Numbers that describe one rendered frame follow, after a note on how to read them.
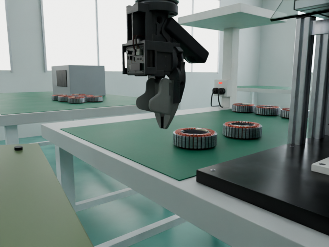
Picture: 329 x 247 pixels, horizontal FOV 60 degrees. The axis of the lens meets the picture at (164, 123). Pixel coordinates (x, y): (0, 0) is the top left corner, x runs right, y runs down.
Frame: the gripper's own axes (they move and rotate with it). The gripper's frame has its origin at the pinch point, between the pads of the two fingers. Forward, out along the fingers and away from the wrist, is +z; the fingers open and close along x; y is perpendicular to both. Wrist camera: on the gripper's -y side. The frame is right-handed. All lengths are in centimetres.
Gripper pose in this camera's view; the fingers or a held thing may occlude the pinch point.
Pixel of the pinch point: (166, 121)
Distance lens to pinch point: 53.2
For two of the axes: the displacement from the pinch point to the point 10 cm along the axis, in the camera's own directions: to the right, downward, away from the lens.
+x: 6.2, 1.3, -7.7
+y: -7.8, 1.0, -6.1
